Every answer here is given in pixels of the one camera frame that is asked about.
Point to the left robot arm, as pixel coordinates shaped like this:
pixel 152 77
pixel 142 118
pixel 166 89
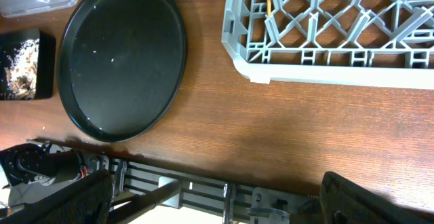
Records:
pixel 30 163

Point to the black rectangular bin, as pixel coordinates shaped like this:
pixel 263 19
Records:
pixel 46 61

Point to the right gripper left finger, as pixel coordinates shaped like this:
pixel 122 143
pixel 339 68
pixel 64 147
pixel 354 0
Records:
pixel 85 201

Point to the round black tray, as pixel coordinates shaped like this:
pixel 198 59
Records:
pixel 120 65

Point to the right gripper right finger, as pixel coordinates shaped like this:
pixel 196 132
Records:
pixel 343 201

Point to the grey dishwasher rack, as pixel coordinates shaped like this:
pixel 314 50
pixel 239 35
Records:
pixel 380 43

